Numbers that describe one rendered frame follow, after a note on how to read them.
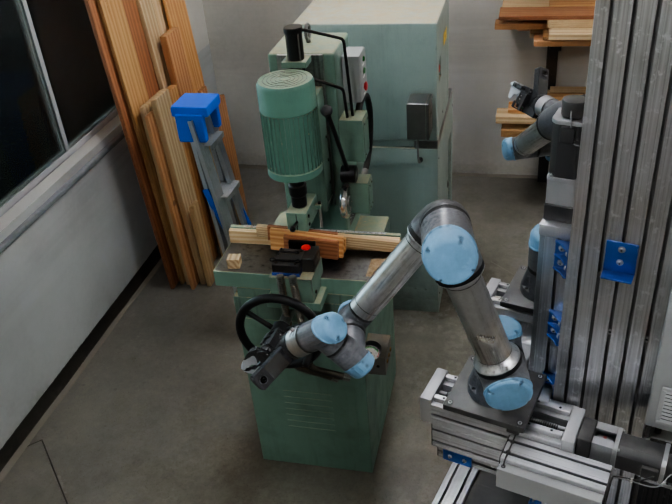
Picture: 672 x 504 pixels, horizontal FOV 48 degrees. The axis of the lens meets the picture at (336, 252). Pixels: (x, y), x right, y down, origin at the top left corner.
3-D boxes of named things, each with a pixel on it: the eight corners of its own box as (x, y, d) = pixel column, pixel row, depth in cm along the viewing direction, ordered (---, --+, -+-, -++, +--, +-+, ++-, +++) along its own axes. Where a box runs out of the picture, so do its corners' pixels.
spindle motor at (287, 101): (261, 183, 238) (247, 89, 221) (277, 158, 252) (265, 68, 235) (315, 185, 234) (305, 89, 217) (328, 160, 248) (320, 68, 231)
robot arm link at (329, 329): (346, 349, 177) (320, 328, 174) (315, 361, 184) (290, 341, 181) (354, 323, 182) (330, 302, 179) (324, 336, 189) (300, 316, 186)
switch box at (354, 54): (344, 102, 255) (340, 56, 247) (350, 91, 264) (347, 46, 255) (362, 102, 254) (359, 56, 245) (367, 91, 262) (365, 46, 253)
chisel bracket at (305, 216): (288, 235, 251) (285, 212, 246) (299, 213, 262) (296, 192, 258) (309, 236, 249) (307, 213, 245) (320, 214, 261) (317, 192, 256)
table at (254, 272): (204, 302, 247) (201, 287, 244) (235, 251, 272) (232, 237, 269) (388, 316, 234) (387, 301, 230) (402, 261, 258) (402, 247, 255)
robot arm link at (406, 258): (437, 172, 177) (325, 309, 201) (440, 195, 168) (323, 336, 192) (476, 197, 180) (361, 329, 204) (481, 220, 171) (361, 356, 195)
